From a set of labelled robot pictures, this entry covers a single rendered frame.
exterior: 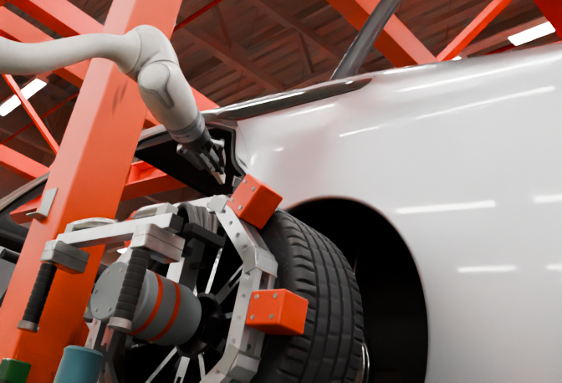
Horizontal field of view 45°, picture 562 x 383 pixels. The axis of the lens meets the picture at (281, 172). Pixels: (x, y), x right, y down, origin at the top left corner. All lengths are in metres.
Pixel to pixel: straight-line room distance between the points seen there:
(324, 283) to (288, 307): 0.18
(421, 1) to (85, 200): 9.33
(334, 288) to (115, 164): 0.83
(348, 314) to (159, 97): 0.62
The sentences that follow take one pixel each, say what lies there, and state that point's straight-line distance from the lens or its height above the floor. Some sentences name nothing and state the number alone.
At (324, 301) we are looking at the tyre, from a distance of 1.45.
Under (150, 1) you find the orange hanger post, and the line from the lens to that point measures 2.28.
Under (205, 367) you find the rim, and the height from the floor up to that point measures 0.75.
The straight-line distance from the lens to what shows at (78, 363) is 1.55.
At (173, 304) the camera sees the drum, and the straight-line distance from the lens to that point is 1.49.
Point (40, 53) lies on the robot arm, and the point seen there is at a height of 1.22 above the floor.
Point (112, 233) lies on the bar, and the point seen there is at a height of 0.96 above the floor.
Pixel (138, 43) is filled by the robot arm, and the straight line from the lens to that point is 1.62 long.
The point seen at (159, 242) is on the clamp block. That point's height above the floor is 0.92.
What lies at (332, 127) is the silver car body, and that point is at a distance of 2.06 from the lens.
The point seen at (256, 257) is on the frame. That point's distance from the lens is 1.39.
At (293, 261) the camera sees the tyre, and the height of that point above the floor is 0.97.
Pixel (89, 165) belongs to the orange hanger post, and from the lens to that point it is 1.98.
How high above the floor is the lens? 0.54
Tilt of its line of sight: 25 degrees up
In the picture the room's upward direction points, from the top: 12 degrees clockwise
